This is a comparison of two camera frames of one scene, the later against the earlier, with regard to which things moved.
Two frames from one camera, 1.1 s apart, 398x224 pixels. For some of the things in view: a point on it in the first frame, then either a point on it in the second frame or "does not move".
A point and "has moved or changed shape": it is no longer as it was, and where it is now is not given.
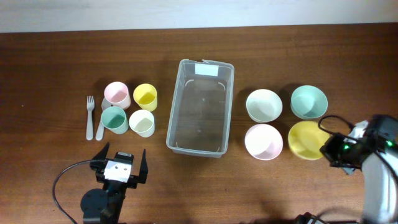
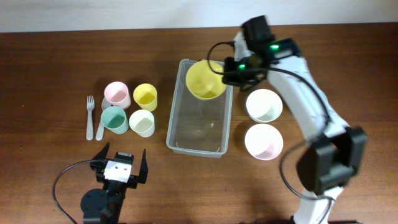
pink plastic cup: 117,94 does not move
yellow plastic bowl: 305,139 has moved or changed shape
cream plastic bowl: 263,106 does not move
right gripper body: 340,152 → 239,72
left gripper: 96,164 does not move
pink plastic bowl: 263,142 does not move
